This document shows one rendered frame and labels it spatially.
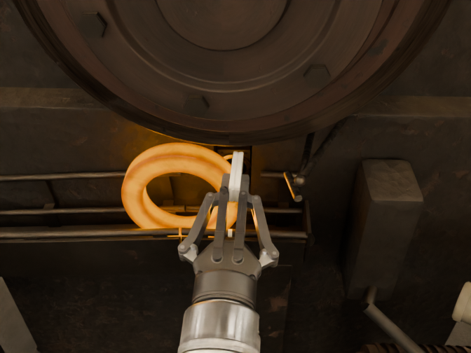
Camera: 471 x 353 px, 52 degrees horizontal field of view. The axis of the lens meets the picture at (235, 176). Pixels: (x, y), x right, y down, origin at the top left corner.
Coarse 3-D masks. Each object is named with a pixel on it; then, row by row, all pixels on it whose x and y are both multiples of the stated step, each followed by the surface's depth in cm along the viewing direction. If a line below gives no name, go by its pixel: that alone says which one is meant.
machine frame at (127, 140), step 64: (0, 0) 66; (0, 64) 73; (448, 64) 70; (0, 128) 74; (64, 128) 73; (128, 128) 73; (384, 128) 71; (448, 128) 71; (0, 192) 83; (64, 192) 82; (192, 192) 81; (256, 192) 80; (320, 192) 80; (448, 192) 79; (320, 256) 90; (448, 256) 89; (64, 320) 108; (128, 320) 107; (320, 320) 104; (448, 320) 102
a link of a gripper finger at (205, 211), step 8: (208, 200) 64; (200, 208) 63; (208, 208) 63; (200, 216) 62; (208, 216) 64; (200, 224) 62; (192, 232) 61; (200, 232) 62; (184, 240) 60; (192, 240) 60; (200, 240) 63; (184, 248) 59
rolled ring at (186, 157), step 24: (168, 144) 69; (192, 144) 69; (144, 168) 68; (168, 168) 68; (192, 168) 68; (216, 168) 68; (144, 192) 74; (144, 216) 75; (168, 216) 78; (192, 216) 79; (216, 216) 75
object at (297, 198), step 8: (344, 120) 68; (336, 128) 65; (312, 136) 66; (328, 136) 63; (312, 144) 64; (328, 144) 62; (304, 152) 61; (320, 152) 59; (304, 160) 58; (312, 160) 57; (304, 168) 56; (312, 168) 56; (288, 176) 59; (296, 176) 54; (304, 176) 54; (288, 184) 58; (296, 184) 54; (304, 184) 54; (296, 192) 56; (296, 200) 56
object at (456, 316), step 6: (468, 282) 69; (468, 288) 68; (462, 294) 67; (468, 294) 67; (462, 300) 67; (468, 300) 67; (456, 306) 67; (462, 306) 67; (468, 306) 67; (456, 312) 67; (462, 312) 67; (468, 312) 67; (456, 318) 68; (462, 318) 67; (468, 318) 67
